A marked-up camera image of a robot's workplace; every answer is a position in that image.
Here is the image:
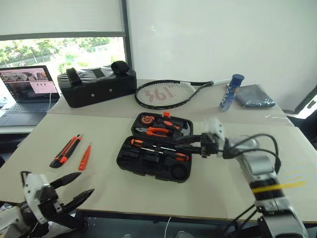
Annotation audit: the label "white laptop cable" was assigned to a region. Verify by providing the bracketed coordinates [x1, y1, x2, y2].
[46, 91, 54, 113]

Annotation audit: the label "white roller blind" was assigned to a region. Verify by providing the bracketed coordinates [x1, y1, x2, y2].
[0, 0, 125, 41]

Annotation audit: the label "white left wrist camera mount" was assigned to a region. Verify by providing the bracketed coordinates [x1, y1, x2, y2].
[21, 171, 59, 225]

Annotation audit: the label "thin metal screwdriver shaft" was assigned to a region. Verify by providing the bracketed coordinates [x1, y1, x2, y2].
[130, 138, 178, 151]

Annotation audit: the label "dark furniture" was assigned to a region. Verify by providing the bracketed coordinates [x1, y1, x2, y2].
[284, 85, 317, 150]

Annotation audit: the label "dark window frame post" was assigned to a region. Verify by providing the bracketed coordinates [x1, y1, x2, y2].
[120, 0, 134, 70]

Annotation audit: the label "small orange utility knife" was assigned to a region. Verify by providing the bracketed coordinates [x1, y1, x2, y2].
[78, 142, 93, 172]

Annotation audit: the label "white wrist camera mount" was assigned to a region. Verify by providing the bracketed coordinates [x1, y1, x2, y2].
[204, 118, 230, 158]
[21, 171, 59, 225]

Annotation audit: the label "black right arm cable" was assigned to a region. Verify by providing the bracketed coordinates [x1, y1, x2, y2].
[224, 133, 282, 175]

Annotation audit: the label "silver steel hammer head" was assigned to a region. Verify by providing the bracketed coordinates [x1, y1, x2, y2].
[155, 118, 193, 136]

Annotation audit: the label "orange black handled screwdriver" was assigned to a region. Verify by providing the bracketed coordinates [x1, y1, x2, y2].
[140, 147, 191, 162]

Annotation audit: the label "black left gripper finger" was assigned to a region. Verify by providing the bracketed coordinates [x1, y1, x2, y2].
[62, 188, 96, 213]
[50, 172, 82, 190]

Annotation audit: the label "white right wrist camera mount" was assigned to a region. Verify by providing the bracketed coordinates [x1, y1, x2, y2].
[204, 118, 230, 158]

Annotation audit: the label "black padded bag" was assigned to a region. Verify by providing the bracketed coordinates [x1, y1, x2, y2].
[57, 60, 138, 109]

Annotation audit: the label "black plastic tool case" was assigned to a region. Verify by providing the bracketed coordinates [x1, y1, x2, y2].
[116, 112, 195, 184]

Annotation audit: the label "black tennis racket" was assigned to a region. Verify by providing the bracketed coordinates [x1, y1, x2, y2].
[134, 77, 232, 110]

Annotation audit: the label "blue cylindrical tube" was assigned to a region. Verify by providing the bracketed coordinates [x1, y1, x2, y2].
[218, 73, 246, 112]

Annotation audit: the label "black orange utility knife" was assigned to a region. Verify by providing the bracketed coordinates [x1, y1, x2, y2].
[49, 134, 83, 170]

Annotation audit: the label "thin white hanging cable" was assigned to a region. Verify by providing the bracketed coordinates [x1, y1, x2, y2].
[164, 216, 172, 238]

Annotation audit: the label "orange handled pliers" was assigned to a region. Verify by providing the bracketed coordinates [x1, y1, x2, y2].
[135, 126, 172, 138]

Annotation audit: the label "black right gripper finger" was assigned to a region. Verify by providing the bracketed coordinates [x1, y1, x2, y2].
[176, 144, 203, 155]
[175, 134, 204, 145]

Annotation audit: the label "orange black tape measure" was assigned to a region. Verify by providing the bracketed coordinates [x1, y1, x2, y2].
[140, 115, 157, 125]

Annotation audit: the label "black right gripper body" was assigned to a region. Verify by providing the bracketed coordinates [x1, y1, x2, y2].
[200, 132, 225, 159]

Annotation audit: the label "open laptop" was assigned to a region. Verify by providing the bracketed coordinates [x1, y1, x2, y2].
[0, 65, 61, 127]

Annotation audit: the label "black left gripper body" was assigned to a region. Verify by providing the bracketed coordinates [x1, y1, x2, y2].
[37, 184, 86, 230]

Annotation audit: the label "blue cloth in plastic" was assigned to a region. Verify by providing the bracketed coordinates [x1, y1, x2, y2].
[233, 84, 276, 109]

